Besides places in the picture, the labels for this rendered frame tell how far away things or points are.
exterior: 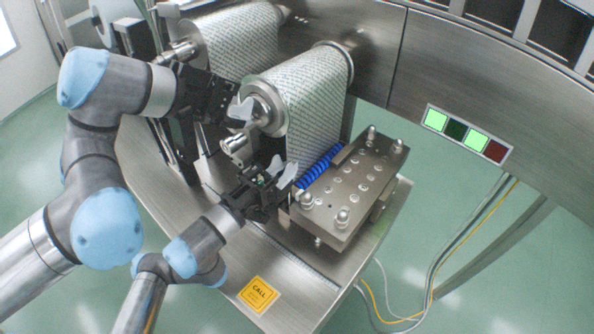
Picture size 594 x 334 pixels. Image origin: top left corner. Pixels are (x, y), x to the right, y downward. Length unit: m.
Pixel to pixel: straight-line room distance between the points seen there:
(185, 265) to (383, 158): 0.59
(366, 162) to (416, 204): 1.36
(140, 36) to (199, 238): 0.46
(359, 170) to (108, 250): 0.62
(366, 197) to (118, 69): 0.59
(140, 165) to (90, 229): 0.85
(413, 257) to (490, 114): 1.32
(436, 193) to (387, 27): 1.72
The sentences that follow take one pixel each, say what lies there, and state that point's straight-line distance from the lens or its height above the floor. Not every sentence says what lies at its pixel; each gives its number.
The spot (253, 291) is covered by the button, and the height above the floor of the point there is 0.92.
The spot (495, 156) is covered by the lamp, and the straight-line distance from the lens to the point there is 0.75.
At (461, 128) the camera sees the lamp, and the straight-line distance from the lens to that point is 0.72.
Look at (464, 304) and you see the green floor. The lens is 1.90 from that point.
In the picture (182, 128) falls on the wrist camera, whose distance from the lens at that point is 0.42.
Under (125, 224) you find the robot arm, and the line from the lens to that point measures 0.26.
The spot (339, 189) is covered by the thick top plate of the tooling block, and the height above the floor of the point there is 1.03.
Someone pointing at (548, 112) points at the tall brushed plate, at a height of 1.34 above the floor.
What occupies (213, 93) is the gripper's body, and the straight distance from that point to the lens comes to 0.42.
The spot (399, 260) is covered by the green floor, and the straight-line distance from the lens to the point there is 1.80.
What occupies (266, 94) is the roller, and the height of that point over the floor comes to 1.30.
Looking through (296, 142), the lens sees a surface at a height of 1.16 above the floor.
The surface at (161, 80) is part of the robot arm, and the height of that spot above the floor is 1.41.
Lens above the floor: 1.56
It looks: 47 degrees down
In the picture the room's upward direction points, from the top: straight up
